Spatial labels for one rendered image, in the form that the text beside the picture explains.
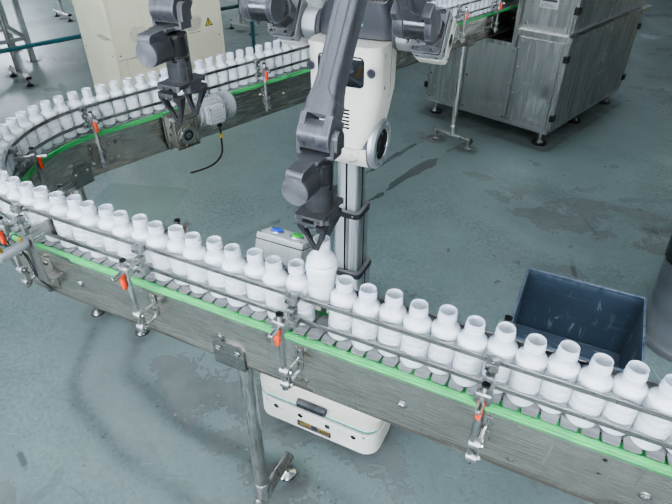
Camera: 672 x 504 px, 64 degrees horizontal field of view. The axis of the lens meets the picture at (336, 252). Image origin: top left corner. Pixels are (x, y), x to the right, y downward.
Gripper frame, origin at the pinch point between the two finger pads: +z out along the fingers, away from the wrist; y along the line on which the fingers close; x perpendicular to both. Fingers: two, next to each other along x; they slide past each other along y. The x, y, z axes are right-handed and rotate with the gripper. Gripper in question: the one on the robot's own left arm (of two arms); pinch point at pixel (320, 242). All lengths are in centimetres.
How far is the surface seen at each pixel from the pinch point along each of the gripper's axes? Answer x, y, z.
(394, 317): -19.1, -3.0, 11.6
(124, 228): 56, -3, 11
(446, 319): -29.8, -2.3, 8.4
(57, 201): 80, -3, 9
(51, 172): 137, 36, 32
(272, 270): 10.7, -3.2, 9.2
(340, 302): -6.8, -3.9, 11.5
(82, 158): 139, 52, 33
